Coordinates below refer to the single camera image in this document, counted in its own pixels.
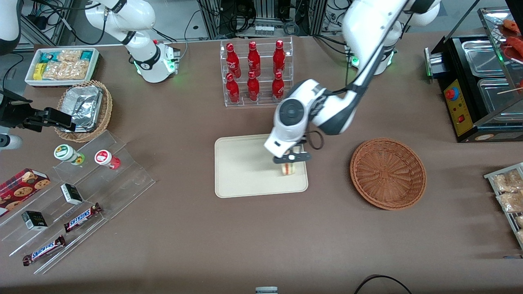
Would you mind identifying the white rectangular snack bin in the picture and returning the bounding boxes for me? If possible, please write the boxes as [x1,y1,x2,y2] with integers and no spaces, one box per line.
[25,47,100,88]

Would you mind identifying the light wicker basket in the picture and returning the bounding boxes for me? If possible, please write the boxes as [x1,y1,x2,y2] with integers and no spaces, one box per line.
[54,80,113,143]

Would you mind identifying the round brown wicker basket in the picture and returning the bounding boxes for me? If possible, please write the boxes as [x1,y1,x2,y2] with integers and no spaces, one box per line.
[350,138,427,211]

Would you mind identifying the stainless steel pan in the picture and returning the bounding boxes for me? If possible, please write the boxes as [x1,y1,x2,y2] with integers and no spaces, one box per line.
[461,39,508,78]
[477,78,523,115]

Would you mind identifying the red cola bottle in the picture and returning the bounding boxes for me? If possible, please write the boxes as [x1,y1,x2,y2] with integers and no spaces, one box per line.
[271,71,286,102]
[247,71,261,102]
[226,73,241,104]
[247,41,262,77]
[226,42,242,79]
[273,40,286,75]

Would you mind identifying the aluminium equipment frame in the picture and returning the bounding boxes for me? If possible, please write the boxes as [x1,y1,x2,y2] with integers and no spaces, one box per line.
[196,0,327,40]

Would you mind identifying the Snickers chocolate bar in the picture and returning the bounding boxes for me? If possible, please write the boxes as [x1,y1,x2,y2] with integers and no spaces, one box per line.
[63,203,103,234]
[22,235,67,267]

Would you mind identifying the clear acrylic stepped display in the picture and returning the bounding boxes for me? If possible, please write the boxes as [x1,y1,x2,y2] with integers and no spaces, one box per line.
[0,130,156,275]

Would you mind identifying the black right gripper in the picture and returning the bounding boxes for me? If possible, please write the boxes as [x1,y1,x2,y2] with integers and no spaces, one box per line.
[0,90,77,133]

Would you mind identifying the tray of wrapped snacks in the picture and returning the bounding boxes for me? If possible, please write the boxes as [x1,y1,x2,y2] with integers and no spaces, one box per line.
[484,163,523,250]

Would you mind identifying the black cable loop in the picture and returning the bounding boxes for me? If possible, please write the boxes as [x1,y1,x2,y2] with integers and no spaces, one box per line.
[353,274,413,294]

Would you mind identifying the silver foil container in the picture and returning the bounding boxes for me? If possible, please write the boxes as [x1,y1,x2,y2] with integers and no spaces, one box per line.
[60,85,103,132]

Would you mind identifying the black food warmer cabinet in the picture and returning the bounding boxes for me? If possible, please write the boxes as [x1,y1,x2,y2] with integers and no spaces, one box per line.
[424,6,523,143]

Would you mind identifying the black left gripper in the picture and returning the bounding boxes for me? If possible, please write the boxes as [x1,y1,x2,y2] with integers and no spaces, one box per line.
[273,140,312,169]

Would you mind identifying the red plaid cookie box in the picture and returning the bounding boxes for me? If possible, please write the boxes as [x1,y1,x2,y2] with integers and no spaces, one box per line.
[0,168,51,217]

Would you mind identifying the red label small bottle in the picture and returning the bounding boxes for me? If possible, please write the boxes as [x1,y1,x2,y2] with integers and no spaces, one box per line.
[94,150,121,170]

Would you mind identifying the beige plastic tray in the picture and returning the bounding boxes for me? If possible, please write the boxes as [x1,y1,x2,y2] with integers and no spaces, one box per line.
[215,134,309,199]

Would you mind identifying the clear bag of crackers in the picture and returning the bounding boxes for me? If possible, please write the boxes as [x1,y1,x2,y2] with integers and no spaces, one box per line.
[57,49,83,63]
[42,61,89,81]

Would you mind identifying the clear acrylic bottle rack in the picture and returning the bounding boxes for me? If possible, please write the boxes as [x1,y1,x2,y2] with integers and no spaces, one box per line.
[220,36,294,108]

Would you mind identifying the green label small bottle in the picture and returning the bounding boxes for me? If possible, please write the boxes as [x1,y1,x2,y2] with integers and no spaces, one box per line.
[54,144,86,166]

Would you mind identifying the small black box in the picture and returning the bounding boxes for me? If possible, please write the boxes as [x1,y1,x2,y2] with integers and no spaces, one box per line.
[21,211,49,232]
[60,183,84,205]

